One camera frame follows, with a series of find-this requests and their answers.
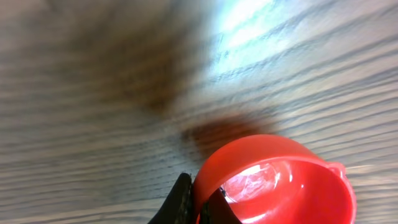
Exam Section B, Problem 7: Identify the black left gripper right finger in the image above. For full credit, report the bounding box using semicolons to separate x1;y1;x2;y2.
198;188;242;224

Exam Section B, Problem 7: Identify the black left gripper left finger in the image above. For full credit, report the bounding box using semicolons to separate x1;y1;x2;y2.
148;173;193;224

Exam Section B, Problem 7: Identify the red measuring scoop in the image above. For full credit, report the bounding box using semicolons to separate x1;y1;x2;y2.
193;134;357;224

